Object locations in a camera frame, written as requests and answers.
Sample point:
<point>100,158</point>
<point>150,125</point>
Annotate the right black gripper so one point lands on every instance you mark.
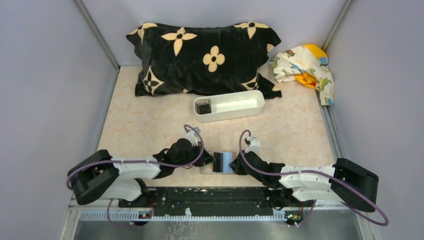
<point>236,165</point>

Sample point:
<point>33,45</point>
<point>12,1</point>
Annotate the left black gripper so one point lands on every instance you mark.
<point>206,158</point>

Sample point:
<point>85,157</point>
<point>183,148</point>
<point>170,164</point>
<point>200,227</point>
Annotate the grey card sleeve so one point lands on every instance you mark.
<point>218,163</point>

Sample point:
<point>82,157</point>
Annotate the brown leather card holder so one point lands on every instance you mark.
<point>229,157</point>

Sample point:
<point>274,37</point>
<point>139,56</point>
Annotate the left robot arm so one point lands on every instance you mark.
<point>100,176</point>

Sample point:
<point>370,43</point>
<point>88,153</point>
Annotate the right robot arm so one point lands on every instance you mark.
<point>332,182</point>

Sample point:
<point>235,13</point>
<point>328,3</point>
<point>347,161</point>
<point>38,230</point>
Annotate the stack of cards in bin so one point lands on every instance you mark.
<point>203,106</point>

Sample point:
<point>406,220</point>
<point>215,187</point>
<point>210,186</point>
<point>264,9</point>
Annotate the white oblong plastic bin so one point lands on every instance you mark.
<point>232,105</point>

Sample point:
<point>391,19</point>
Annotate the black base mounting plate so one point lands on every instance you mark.
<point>215,202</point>

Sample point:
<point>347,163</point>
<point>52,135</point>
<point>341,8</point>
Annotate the black floral pillow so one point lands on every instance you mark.
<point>203,61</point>

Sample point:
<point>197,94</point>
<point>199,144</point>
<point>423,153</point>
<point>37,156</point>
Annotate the cartoon print cloth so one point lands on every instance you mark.
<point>308,65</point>

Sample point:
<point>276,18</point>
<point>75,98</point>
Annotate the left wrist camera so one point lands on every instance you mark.
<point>192,137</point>

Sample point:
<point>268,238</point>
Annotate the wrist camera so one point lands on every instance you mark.
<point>253,145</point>
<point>192,137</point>

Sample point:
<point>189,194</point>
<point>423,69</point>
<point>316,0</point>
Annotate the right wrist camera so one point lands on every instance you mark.
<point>253,145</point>

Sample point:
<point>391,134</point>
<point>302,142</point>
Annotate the aluminium frame rail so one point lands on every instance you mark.
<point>104,210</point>

